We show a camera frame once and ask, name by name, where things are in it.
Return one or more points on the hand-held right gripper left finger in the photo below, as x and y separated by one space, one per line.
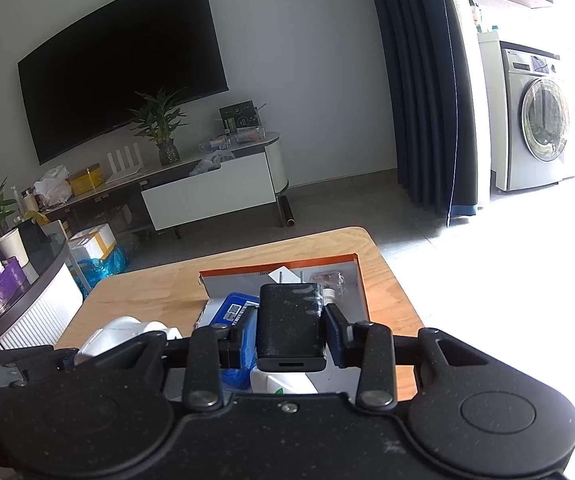
248 340

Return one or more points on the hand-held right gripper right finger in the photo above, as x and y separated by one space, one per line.
335 340

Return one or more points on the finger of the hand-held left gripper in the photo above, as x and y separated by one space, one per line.
47 360

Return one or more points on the blue plastic box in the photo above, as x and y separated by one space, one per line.
232 310

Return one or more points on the black power adapter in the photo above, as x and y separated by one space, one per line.
290 325

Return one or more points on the white plug-in device green logo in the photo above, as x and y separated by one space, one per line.
277 380

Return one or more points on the orange cardboard box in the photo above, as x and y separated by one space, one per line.
227 285

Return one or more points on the clear bottle beige cap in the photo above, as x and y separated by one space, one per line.
327 280

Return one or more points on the white rectangular power adapter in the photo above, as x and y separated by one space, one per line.
282 277

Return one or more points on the round side table ribbed front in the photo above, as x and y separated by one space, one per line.
42 305

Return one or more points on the blue plastic bag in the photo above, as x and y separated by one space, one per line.
102 267

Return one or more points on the white paper cup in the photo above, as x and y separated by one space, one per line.
12 247

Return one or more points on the black stand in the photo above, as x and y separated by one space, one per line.
35 237

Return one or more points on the white yellow cardboard box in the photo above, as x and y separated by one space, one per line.
90 242

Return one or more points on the black roll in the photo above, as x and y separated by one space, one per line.
286 210

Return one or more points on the white cabinet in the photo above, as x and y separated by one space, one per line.
207 195

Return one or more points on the white plastic bag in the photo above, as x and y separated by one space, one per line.
52 187

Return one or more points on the crumpled plastic bag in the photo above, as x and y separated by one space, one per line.
212 162

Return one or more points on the tv stand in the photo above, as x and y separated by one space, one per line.
280 160

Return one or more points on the clear plastic boxes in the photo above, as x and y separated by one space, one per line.
247 137

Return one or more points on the potted bamboo plant dark vase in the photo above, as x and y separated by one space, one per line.
168 152

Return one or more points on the white router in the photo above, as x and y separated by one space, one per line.
125 162

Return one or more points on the dark box green print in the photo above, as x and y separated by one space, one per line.
238 116

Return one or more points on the dark blue curtain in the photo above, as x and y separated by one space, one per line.
422 85

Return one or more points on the black television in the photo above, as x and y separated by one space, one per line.
117 70

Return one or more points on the washing machine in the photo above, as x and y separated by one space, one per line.
542 120

